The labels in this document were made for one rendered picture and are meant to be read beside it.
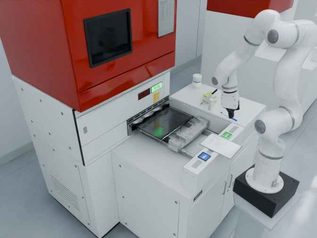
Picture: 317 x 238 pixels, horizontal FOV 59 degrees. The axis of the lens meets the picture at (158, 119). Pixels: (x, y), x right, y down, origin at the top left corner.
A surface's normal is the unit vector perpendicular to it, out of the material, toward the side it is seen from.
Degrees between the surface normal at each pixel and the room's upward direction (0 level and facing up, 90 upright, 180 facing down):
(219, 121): 90
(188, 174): 90
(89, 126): 90
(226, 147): 0
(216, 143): 0
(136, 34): 90
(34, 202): 0
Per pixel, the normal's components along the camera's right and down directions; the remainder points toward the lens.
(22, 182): 0.00, -0.83
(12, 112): 0.76, 0.36
